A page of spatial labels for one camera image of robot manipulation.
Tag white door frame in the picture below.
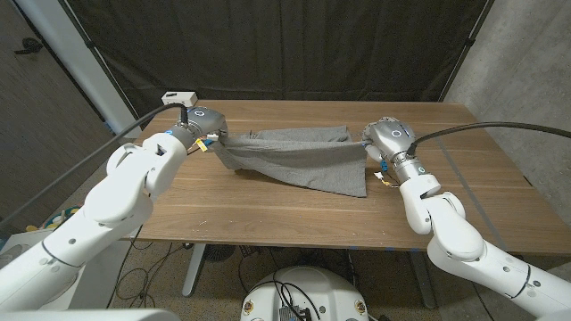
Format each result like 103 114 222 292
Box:
14 0 144 140

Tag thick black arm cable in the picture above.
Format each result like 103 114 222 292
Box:
404 120 571 158
0 102 192 225

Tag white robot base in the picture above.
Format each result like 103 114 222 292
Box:
240 265 370 321

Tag yellow green floor clutter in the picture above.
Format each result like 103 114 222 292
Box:
25 204 85 234

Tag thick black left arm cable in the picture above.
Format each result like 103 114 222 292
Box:
0 102 192 225

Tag black backdrop stand pole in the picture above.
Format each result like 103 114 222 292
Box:
438 0 497 103
56 0 145 131

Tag black round fan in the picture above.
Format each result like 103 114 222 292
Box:
204 243 237 263

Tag grey fabric shorts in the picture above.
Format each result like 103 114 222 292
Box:
209 125 369 199

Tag black backdrop curtain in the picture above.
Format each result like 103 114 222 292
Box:
65 0 492 129

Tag tangled black floor cable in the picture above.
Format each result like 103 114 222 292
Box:
105 226 211 309

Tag grey table leg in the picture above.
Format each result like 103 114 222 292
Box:
407 250 438 310

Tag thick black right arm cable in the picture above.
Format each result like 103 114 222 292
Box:
404 120 571 158

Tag white table leg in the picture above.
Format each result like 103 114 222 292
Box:
181 243 208 298

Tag black door handle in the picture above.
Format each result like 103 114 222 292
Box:
12 37 45 56

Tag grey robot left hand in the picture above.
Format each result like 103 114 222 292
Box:
166 105 230 151

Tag white power strip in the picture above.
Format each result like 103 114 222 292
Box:
161 91 199 109

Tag dark wooden door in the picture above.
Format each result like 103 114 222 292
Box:
0 0 121 234

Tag grey electronics box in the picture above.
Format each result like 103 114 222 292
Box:
277 304 313 321

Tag grey tape outline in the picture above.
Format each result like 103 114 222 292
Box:
128 130 510 253

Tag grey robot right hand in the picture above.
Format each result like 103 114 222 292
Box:
361 116 428 185

